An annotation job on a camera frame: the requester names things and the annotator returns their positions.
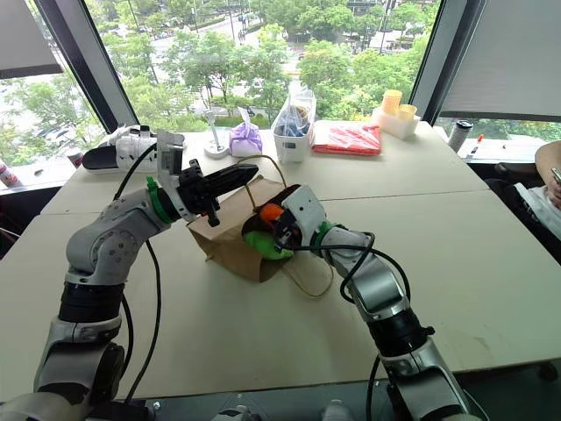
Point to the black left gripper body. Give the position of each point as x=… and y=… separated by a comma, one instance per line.
x=195, y=193

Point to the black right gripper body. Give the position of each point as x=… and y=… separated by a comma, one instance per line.
x=286, y=232

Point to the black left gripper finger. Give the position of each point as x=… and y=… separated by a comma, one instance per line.
x=228, y=186
x=232, y=172

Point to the orange plush toy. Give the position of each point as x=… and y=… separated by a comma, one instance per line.
x=269, y=211

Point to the green plush toy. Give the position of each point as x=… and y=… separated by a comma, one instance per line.
x=260, y=246

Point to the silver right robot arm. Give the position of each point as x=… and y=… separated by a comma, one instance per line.
x=377, y=285

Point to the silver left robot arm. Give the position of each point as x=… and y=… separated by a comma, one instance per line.
x=101, y=245

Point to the purple filled plastic bag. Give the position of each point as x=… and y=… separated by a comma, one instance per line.
x=245, y=140

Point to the brown paper bag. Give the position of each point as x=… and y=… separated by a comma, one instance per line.
x=228, y=245

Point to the clear plastic bag of items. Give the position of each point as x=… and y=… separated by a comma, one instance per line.
x=296, y=112

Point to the red folded plastic bag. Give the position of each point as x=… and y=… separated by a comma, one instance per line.
x=346, y=138

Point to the white stand with round base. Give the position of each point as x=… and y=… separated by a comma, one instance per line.
x=215, y=144

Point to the white rectangular bin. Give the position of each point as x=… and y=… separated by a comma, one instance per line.
x=291, y=147

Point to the dark drink can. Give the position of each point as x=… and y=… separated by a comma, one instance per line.
x=75, y=158

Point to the white plastic tray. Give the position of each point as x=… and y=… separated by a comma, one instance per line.
x=396, y=125

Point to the dark window pillar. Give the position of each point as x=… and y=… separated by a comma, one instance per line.
x=431, y=66
x=87, y=66

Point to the tall yellow cup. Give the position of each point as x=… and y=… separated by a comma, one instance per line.
x=391, y=102

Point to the short yellow cup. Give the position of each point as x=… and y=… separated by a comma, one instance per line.
x=406, y=112

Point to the grey rounded knob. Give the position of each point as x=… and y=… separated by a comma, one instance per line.
x=336, y=411
x=234, y=413

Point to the red and white can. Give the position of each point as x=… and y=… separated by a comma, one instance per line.
x=8, y=174

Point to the grey cylindrical bottle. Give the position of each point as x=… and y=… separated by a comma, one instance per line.
x=459, y=137

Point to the orange capped marker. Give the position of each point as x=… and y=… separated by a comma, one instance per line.
x=477, y=142

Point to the grey roller blind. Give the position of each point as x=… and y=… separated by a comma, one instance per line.
x=508, y=57
x=24, y=35

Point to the seated person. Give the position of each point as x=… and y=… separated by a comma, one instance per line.
x=548, y=164

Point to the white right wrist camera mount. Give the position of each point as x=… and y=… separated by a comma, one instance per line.
x=304, y=208

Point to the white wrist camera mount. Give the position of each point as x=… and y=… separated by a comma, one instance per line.
x=168, y=162
x=304, y=208

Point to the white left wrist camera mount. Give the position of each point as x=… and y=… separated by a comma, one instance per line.
x=168, y=162

